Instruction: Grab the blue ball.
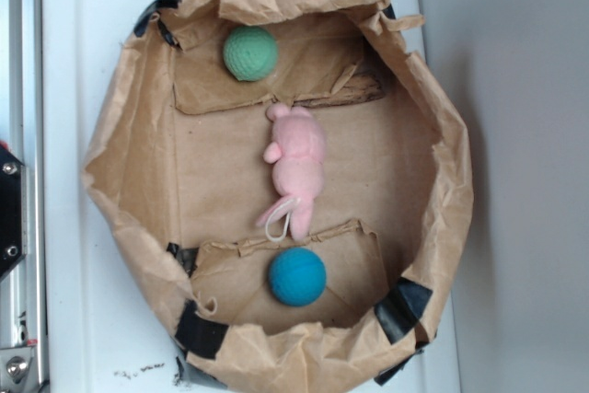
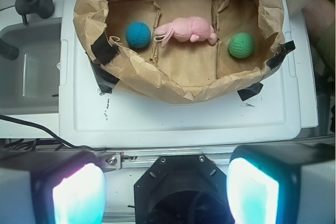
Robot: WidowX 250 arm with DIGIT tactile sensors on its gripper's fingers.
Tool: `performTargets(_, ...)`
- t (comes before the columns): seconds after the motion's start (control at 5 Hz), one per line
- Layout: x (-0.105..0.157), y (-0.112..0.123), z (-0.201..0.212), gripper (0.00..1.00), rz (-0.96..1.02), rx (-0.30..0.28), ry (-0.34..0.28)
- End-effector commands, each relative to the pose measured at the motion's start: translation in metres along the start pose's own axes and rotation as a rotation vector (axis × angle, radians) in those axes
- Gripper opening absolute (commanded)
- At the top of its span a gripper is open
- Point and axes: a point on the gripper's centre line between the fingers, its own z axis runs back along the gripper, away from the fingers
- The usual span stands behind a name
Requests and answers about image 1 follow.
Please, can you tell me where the blue knitted ball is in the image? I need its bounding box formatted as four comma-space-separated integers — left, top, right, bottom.
268, 248, 327, 307

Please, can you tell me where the green knitted ball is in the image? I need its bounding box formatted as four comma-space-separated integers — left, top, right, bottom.
223, 26, 278, 82

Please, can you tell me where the pink plush toy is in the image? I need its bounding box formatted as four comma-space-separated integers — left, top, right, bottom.
256, 103, 327, 241

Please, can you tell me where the brown paper bag bin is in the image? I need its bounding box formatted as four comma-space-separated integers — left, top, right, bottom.
83, 0, 473, 392

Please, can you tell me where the black mounting plate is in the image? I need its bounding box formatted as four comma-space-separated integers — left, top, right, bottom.
0, 143, 23, 280

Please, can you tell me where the silver aluminium frame rail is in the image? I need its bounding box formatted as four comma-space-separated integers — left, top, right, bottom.
1, 0, 50, 392

